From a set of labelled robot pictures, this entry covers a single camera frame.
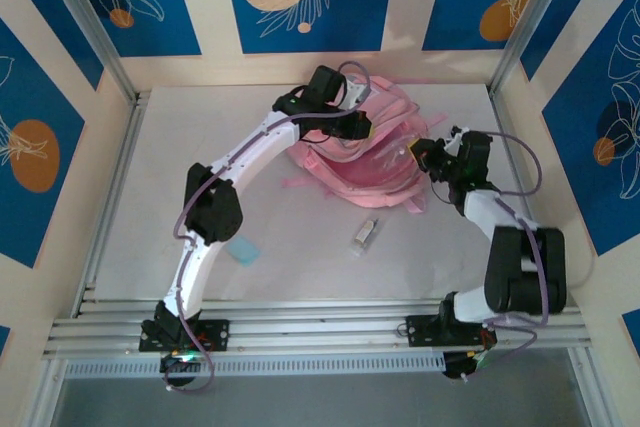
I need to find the pink backpack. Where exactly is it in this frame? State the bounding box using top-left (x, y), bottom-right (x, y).
top-left (279, 74), bottom-right (449, 213)

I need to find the small clear packet beige stick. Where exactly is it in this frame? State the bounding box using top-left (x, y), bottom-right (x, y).
top-left (351, 216), bottom-right (380, 257)

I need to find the light blue eraser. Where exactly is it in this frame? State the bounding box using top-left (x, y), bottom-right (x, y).
top-left (225, 235), bottom-right (262, 268)

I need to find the right base black electronics box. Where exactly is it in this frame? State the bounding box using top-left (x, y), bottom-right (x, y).
top-left (442, 350), bottom-right (489, 381)

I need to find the base black electronics box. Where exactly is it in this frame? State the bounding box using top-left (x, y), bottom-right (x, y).
top-left (442, 350), bottom-right (489, 381)
top-left (159, 351), bottom-right (207, 389)

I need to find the left base black electronics box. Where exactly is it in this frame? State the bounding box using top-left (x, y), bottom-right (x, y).
top-left (159, 351), bottom-right (207, 389)

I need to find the right aluminium side rail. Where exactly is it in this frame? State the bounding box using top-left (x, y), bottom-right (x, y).
top-left (487, 86), bottom-right (566, 308)

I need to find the aluminium side rail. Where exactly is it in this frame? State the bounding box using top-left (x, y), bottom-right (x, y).
top-left (487, 86), bottom-right (566, 308)
top-left (72, 90), bottom-right (151, 318)

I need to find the right aluminium corner post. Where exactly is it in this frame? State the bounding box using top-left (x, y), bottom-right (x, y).
top-left (488, 0), bottom-right (576, 98)

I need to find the aluminium corner post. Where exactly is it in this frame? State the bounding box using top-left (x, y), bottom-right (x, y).
top-left (37, 0), bottom-right (140, 104)
top-left (488, 0), bottom-right (576, 98)

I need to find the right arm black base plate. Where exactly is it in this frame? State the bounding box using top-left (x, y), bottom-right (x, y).
top-left (405, 314), bottom-right (499, 348)

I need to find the aluminium cross rail frame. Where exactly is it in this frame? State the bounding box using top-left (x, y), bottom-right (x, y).
top-left (42, 298), bottom-right (595, 362)

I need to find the left aluminium side rail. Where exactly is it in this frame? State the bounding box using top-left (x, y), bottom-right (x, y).
top-left (72, 90), bottom-right (151, 318)

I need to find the slotted grey cable duct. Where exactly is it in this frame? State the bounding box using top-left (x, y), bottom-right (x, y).
top-left (62, 351), bottom-right (447, 379)

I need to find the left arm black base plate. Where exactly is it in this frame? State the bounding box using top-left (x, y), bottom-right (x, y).
top-left (138, 319), bottom-right (231, 353)

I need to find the left aluminium corner post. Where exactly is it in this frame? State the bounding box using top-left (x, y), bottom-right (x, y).
top-left (37, 0), bottom-right (140, 104)

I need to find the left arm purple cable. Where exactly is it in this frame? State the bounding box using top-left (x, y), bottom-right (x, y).
top-left (162, 61), bottom-right (374, 396)

